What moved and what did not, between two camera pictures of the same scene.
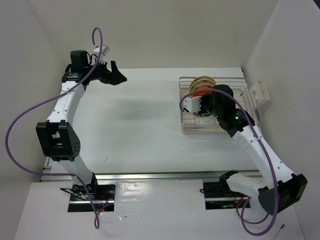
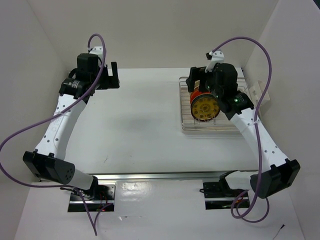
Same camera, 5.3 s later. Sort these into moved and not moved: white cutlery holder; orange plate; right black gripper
Moved: right black gripper
Not moved: orange plate; white cutlery holder
